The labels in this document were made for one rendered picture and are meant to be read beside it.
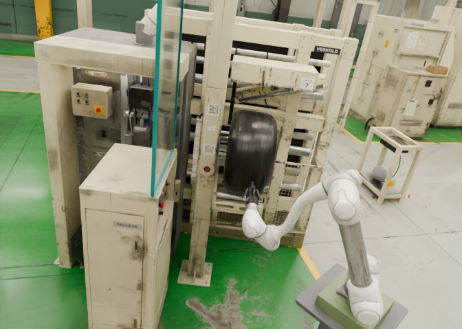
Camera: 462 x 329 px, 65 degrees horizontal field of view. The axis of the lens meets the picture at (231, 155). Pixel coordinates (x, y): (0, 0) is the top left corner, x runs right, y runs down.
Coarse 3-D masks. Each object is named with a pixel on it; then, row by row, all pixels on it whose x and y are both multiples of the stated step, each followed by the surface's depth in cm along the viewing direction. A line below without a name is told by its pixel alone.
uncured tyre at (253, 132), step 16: (240, 112) 246; (256, 112) 250; (240, 128) 233; (256, 128) 233; (272, 128) 236; (240, 144) 229; (256, 144) 229; (272, 144) 232; (240, 160) 229; (256, 160) 229; (272, 160) 232; (224, 176) 243; (240, 176) 233; (256, 176) 233; (240, 192) 247
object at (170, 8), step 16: (160, 0) 140; (176, 0) 172; (160, 16) 143; (176, 16) 178; (160, 32) 145; (176, 32) 184; (160, 48) 149; (176, 48) 190; (160, 64) 156; (176, 64) 197; (160, 80) 161; (176, 80) 204; (160, 96) 166; (176, 96) 212; (160, 112) 171; (176, 112) 217; (160, 128) 176; (160, 144) 182; (160, 160) 188; (160, 176) 195
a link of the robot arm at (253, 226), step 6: (246, 210) 208; (252, 210) 207; (246, 216) 203; (252, 216) 202; (258, 216) 204; (246, 222) 200; (252, 222) 199; (258, 222) 201; (246, 228) 198; (252, 228) 196; (258, 228) 199; (264, 228) 204; (246, 234) 199; (252, 234) 198; (258, 234) 204
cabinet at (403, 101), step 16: (384, 80) 651; (400, 80) 614; (416, 80) 611; (432, 80) 620; (384, 96) 652; (400, 96) 619; (416, 96) 627; (432, 96) 636; (384, 112) 652; (400, 112) 634; (416, 112) 643; (432, 112) 653; (368, 128) 696; (400, 128) 652; (416, 128) 661
